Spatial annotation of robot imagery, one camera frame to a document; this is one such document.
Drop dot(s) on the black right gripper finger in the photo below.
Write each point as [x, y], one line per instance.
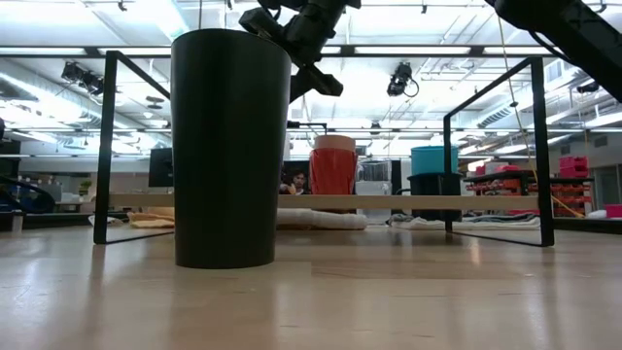
[257, 22]
[316, 81]

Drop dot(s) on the orange faceted tumbler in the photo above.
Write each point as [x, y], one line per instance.
[333, 172]

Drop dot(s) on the tall black plastic cup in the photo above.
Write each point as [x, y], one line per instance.
[228, 146]

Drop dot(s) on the blue plastic cup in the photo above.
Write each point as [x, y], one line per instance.
[434, 160]

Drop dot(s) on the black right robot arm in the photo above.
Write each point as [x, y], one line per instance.
[573, 34]

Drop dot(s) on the person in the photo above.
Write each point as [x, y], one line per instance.
[294, 182]

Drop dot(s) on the white patterned towel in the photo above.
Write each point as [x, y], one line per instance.
[330, 220]

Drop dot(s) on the black monitor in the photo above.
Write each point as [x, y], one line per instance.
[160, 167]

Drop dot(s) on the grey cloth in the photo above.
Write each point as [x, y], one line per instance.
[500, 218]

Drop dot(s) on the small white packet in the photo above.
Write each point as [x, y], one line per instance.
[102, 220]

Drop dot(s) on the red parts bin rack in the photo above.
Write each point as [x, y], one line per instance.
[573, 167]

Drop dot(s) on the pink bin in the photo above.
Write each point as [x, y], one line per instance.
[613, 211]

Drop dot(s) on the black hanging camera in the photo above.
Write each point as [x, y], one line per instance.
[399, 78]

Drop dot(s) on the wooden shelf black frame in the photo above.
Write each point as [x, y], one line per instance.
[389, 202]

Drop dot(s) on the black rig frame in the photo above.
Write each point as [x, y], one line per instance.
[58, 221]

